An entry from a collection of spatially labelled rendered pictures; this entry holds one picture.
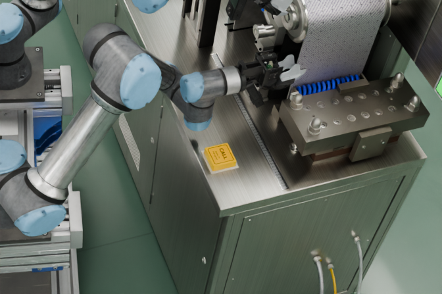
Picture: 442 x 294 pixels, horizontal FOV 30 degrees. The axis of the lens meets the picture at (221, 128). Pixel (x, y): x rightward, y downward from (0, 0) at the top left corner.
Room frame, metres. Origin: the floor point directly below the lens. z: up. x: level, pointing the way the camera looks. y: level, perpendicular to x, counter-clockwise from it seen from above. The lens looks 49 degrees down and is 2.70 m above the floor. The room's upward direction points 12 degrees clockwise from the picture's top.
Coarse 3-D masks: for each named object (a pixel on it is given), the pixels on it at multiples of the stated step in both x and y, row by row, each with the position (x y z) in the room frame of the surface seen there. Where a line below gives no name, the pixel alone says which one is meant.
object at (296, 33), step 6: (294, 0) 1.71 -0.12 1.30; (300, 6) 1.69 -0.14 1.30; (300, 12) 1.68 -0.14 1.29; (384, 12) 1.79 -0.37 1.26; (300, 18) 1.67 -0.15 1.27; (300, 24) 1.67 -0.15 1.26; (288, 30) 1.70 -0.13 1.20; (294, 30) 1.68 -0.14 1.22; (300, 30) 1.66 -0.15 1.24; (294, 36) 1.68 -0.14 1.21
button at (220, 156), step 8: (224, 144) 1.49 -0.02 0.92; (208, 152) 1.45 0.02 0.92; (216, 152) 1.46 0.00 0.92; (224, 152) 1.46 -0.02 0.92; (208, 160) 1.43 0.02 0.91; (216, 160) 1.43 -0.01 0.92; (224, 160) 1.43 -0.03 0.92; (232, 160) 1.44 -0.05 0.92; (216, 168) 1.41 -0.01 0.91; (224, 168) 1.42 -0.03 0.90
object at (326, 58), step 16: (368, 32) 1.76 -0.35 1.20; (304, 48) 1.66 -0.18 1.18; (320, 48) 1.69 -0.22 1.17; (336, 48) 1.72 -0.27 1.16; (352, 48) 1.74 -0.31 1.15; (368, 48) 1.77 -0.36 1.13; (304, 64) 1.67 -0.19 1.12; (320, 64) 1.70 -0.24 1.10; (336, 64) 1.73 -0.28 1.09; (352, 64) 1.75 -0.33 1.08; (304, 80) 1.68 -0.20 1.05; (320, 80) 1.71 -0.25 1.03
